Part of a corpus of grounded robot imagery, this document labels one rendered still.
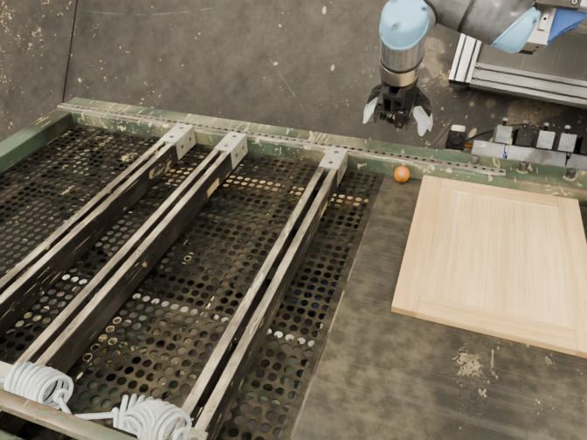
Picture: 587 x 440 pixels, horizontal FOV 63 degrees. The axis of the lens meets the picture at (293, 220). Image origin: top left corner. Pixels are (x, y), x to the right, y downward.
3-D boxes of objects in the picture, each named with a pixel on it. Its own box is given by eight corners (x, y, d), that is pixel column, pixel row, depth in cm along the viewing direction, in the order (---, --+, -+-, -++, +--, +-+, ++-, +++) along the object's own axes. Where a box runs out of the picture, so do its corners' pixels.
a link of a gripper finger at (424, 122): (424, 147, 105) (401, 124, 100) (430, 125, 107) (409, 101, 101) (436, 147, 103) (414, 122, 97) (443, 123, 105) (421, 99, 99)
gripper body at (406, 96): (372, 125, 100) (372, 90, 89) (383, 91, 103) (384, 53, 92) (408, 133, 98) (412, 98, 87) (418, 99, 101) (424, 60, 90)
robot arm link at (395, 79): (386, 37, 88) (430, 44, 86) (385, 53, 92) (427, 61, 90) (374, 70, 86) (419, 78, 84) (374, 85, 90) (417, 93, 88)
